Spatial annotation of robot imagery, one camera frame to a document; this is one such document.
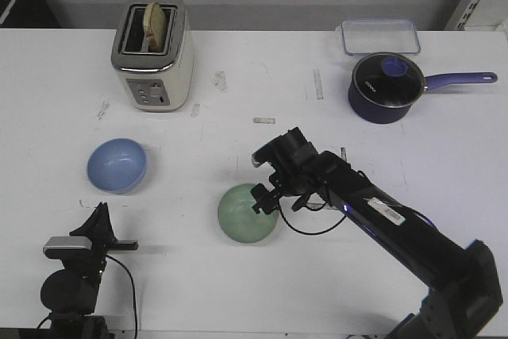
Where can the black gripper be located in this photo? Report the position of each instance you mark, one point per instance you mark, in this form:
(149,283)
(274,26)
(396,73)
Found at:
(292,155)
(95,263)

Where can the green bowl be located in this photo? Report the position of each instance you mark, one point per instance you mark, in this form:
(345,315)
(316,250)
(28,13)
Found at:
(239,221)

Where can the dark blue saucepan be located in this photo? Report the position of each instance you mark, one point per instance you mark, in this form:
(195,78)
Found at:
(385,115)

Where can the cream and steel toaster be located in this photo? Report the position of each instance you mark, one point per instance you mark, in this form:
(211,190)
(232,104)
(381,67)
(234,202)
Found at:
(154,81)

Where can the slice of toast bread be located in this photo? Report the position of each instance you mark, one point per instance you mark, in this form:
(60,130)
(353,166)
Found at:
(154,25)

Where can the glass pot lid blue knob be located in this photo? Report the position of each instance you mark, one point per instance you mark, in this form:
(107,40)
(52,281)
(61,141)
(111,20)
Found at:
(388,79)

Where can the blue bowl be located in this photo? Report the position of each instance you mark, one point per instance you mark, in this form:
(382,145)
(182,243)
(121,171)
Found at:
(117,166)

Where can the clear plastic food container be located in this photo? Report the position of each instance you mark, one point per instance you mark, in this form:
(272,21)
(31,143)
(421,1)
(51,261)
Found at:
(365,36)

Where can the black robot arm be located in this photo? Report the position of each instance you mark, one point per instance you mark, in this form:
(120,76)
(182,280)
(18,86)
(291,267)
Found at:
(71,293)
(464,289)

